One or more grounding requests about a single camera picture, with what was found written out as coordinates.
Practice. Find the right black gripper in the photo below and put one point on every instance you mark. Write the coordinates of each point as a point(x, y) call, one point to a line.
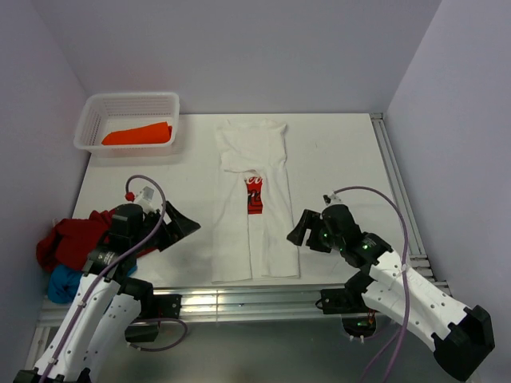
point(307, 219)

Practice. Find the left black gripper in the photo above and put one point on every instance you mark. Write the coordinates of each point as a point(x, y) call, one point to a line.
point(175, 230)

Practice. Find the white printed t-shirt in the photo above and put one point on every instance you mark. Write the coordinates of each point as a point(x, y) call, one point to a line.
point(252, 207)

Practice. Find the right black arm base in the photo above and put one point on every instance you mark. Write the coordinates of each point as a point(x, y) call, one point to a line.
point(358, 320)

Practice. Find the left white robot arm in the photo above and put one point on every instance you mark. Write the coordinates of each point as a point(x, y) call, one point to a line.
point(108, 299)

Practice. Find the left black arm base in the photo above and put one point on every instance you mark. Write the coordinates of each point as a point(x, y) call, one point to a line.
point(160, 309)

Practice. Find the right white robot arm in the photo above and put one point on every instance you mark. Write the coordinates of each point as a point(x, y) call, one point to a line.
point(460, 337)

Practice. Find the orange rolled t-shirt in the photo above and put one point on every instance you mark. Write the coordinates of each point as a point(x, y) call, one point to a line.
point(158, 133)

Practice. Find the dark red t-shirt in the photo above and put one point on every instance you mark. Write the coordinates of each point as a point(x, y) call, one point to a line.
point(70, 241)

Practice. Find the white plastic basket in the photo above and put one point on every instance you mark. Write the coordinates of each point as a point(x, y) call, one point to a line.
point(104, 113)

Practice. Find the blue t-shirt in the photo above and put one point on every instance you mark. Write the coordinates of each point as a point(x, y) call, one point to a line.
point(63, 284)

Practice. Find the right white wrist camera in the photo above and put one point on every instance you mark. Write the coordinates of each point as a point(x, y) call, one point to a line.
point(331, 199)

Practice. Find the right side aluminium rail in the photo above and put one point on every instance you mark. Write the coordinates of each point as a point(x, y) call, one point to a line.
point(416, 251)

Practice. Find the aluminium rail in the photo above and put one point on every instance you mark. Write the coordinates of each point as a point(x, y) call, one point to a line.
point(416, 251)
point(248, 303)

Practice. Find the front aluminium rail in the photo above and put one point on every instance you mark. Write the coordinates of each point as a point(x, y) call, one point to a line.
point(248, 303)

